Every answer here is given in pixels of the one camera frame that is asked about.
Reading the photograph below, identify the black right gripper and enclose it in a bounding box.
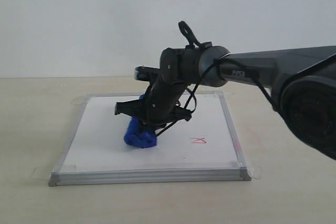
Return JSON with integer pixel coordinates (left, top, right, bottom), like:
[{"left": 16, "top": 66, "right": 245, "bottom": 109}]
[{"left": 114, "top": 79, "right": 192, "bottom": 129}]

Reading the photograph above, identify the blue microfiber cloth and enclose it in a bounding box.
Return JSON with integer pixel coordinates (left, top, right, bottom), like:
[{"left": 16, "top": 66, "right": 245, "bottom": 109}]
[{"left": 123, "top": 94, "right": 158, "bottom": 149}]

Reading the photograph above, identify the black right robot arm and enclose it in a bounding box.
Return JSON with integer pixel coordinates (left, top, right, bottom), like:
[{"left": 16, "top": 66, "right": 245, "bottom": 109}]
[{"left": 114, "top": 43, "right": 335, "bottom": 159}]

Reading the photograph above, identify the aluminium framed whiteboard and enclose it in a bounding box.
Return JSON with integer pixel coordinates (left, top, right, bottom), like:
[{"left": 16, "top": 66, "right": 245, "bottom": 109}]
[{"left": 48, "top": 91, "right": 251, "bottom": 187}]

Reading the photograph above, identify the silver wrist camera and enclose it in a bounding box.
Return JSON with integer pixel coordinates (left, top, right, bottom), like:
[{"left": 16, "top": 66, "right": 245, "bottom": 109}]
[{"left": 134, "top": 66, "right": 160, "bottom": 82}]

